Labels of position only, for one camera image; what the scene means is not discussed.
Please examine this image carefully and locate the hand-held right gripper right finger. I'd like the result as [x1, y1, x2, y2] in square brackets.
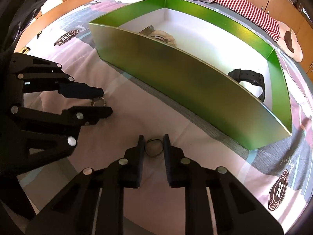
[163, 134, 282, 235]

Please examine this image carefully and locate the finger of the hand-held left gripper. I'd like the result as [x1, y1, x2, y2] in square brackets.
[11, 52, 104, 101]
[5, 104, 113, 177]

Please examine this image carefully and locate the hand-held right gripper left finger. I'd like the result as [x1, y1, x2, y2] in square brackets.
[26, 135, 145, 235]

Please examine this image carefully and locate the small beaded ring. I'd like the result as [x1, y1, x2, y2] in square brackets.
[90, 97, 108, 108]

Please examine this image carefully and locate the thin black cord loop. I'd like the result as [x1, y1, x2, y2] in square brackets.
[145, 138, 164, 157]

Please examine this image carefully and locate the green cardboard box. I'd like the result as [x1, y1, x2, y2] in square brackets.
[88, 0, 293, 150]

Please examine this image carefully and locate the printed bedsheet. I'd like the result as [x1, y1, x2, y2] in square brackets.
[15, 0, 313, 233]

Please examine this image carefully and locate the white wrist watch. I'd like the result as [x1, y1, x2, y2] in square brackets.
[139, 25, 178, 47]

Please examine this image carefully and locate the black wrist watch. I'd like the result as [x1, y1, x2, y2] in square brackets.
[227, 69, 266, 102]

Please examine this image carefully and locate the plush toy with striped sleeve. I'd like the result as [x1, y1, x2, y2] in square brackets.
[213, 0, 304, 63]

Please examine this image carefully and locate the wooden wardrobe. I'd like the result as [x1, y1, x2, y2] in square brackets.
[220, 0, 313, 79]

